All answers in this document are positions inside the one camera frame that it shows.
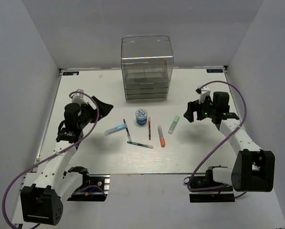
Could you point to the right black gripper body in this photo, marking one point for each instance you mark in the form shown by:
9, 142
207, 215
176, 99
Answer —
204, 110

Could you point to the clear acrylic drawer organizer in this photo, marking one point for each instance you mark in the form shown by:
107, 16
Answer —
147, 64

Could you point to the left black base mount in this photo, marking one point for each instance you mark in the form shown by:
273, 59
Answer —
95, 188

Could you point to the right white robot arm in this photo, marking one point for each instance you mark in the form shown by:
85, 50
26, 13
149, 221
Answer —
253, 170

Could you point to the purple gel pen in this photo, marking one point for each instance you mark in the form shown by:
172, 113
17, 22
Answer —
127, 130

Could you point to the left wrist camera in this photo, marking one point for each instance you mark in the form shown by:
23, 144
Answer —
78, 97

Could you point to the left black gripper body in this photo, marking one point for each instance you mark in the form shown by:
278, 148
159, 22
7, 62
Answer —
89, 114

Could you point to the red gel pen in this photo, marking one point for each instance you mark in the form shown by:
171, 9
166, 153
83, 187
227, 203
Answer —
149, 128

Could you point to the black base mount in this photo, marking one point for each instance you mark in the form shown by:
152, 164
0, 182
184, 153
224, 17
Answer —
214, 192
95, 188

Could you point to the blue highlighter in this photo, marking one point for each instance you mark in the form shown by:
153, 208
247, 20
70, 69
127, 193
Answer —
114, 129

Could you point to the orange highlighter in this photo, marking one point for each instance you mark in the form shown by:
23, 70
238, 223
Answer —
161, 137

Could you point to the green highlighter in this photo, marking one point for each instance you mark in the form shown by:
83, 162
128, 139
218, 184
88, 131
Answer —
173, 124

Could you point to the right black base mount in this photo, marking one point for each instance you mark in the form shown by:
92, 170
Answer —
214, 192

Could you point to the green gel pen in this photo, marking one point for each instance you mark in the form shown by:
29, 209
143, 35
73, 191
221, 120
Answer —
140, 144

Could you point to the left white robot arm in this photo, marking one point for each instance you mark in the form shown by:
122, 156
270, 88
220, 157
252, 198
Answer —
42, 202

